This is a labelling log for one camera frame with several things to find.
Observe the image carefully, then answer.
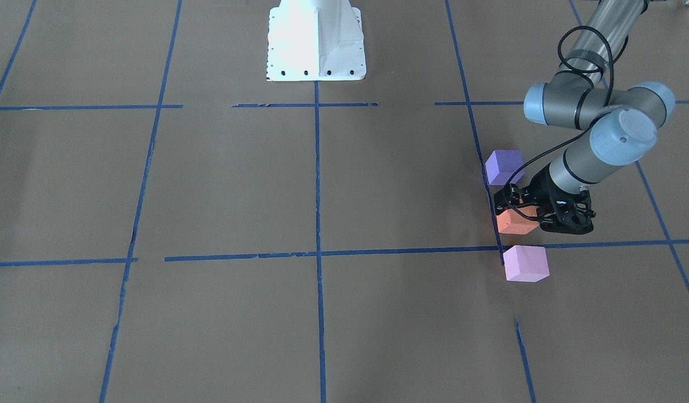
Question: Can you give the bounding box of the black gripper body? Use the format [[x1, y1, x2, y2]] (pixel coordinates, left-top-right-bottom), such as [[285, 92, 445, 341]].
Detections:
[[521, 164, 563, 217]]

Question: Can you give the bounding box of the orange foam cube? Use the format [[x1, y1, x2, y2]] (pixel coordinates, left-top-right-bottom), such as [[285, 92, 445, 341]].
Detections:
[[496, 209, 539, 235]]

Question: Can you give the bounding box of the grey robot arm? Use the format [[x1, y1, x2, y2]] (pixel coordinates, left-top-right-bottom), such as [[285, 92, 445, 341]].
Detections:
[[493, 1, 676, 235]]

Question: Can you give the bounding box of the dark purple foam cube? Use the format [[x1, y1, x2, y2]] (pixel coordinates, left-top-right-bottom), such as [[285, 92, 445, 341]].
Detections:
[[484, 149, 525, 186]]

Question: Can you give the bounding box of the light pink foam cube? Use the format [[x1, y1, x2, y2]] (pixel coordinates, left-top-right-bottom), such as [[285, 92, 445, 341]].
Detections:
[[503, 245, 551, 283]]

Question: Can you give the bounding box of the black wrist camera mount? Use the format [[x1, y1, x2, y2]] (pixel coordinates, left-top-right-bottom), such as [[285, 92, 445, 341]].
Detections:
[[538, 190, 596, 235]]

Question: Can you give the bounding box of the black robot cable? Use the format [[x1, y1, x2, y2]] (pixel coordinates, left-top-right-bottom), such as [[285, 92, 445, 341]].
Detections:
[[501, 26, 630, 222]]

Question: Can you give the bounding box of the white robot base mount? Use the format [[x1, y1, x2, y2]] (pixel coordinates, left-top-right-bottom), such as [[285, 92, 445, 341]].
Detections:
[[266, 1, 367, 82]]

